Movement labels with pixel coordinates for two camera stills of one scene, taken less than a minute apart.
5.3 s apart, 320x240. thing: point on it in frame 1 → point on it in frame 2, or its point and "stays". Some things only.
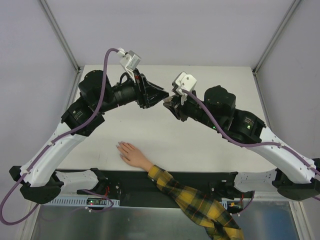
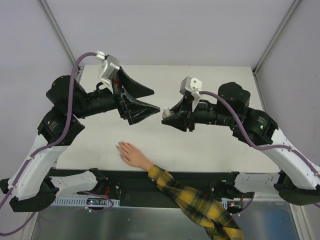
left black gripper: [143, 91] → [120, 100]
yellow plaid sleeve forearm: [217, 223] stays
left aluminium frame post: [71, 56] stays
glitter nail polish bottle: [167, 99] → [164, 116]
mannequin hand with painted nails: [130, 153] stays
